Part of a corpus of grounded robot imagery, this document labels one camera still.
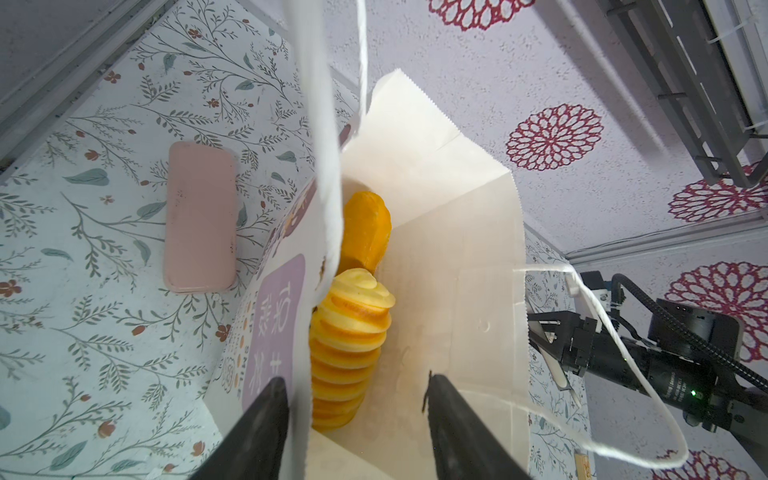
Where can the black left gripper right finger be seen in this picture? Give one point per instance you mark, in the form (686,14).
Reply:
(463,447)

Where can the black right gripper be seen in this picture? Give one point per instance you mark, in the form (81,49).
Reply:
(683,375)

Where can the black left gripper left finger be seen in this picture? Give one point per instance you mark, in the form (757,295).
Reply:
(253,449)

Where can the ridged spiral bread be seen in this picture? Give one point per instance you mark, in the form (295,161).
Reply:
(347,332)

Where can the white printed paper bag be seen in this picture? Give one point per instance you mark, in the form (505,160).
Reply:
(455,263)

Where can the long golden baguette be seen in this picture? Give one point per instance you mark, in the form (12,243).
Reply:
(367,230)

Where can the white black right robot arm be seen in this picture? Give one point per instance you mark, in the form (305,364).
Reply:
(751,430)

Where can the pink object behind bag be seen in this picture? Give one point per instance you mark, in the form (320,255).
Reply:
(202,209)

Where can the dark grey wall shelf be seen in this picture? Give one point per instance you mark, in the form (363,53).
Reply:
(676,48)

